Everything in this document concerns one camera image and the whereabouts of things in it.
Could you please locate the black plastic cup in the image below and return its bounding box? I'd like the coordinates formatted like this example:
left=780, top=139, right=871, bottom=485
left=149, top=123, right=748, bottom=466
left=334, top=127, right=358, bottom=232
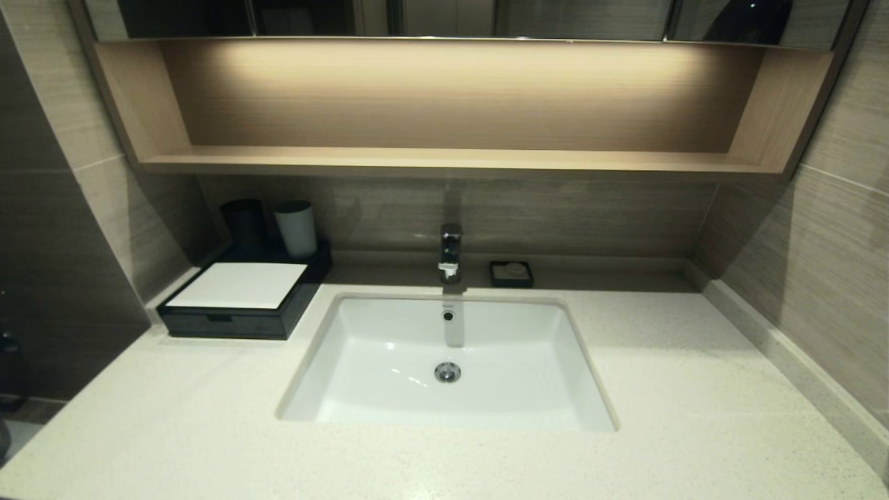
left=219, top=199, right=266, bottom=259

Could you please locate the black amenity box with drawer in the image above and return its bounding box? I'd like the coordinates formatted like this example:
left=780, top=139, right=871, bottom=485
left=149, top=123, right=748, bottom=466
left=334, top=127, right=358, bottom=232
left=156, top=240, right=333, bottom=341

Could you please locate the chrome faucet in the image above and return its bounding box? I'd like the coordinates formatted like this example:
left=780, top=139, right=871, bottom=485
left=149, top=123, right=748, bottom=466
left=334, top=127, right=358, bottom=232
left=438, top=224, right=465, bottom=284

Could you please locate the black square soap dish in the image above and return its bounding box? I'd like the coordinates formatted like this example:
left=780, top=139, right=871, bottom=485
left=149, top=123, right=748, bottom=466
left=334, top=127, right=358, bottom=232
left=489, top=260, right=535, bottom=288

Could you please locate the white ceramic sink basin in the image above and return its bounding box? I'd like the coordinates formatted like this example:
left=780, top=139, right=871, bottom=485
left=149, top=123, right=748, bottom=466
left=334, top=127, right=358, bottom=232
left=276, top=292, right=620, bottom=434

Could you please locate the grey plastic cup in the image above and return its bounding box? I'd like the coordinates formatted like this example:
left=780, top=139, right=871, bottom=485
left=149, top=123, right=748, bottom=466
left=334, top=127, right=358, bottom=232
left=273, top=200, right=318, bottom=259

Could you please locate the mirror cabinet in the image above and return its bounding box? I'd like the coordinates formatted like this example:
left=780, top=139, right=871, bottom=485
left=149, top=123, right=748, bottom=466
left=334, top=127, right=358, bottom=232
left=83, top=0, right=869, bottom=48

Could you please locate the wooden wall shelf niche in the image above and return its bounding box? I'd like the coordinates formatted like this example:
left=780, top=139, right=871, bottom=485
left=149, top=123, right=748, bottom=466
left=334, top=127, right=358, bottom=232
left=68, top=35, right=855, bottom=183

